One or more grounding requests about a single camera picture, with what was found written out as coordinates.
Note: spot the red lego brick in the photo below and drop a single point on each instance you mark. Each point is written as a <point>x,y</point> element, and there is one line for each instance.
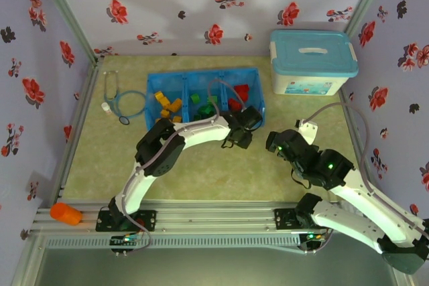
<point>242,91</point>
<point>235,105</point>

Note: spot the green lego brick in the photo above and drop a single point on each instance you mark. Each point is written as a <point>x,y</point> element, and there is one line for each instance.
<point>212,100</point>
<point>194,98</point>
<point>205,110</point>
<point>197,117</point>

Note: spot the small yellow lego brick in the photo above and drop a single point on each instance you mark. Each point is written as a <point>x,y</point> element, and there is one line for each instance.
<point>164,112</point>

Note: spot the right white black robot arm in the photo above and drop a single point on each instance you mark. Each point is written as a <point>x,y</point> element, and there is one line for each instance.
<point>362,199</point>

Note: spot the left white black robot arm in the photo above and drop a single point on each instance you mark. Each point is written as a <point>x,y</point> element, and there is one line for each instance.
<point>201,130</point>

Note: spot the small circuit board green light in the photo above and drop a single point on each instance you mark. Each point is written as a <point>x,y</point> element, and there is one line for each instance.
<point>124,239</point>
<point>311,237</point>

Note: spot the white storage box blue lid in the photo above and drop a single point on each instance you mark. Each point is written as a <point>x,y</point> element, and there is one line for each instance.
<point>311,61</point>

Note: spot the blue stethoscope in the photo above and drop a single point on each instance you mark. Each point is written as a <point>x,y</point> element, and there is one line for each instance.
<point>124,120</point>

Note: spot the grey metal panel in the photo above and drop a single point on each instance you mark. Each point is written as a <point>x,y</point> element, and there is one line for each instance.
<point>214,269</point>

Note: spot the orange plastic cup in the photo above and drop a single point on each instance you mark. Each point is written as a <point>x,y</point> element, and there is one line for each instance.
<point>66,214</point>

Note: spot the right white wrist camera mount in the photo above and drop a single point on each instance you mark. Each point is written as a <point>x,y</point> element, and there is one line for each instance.
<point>307,130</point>

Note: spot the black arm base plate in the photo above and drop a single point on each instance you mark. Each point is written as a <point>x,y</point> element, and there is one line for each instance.
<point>147,219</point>
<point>285,219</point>

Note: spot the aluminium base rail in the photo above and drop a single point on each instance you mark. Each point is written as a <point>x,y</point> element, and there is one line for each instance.
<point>214,219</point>

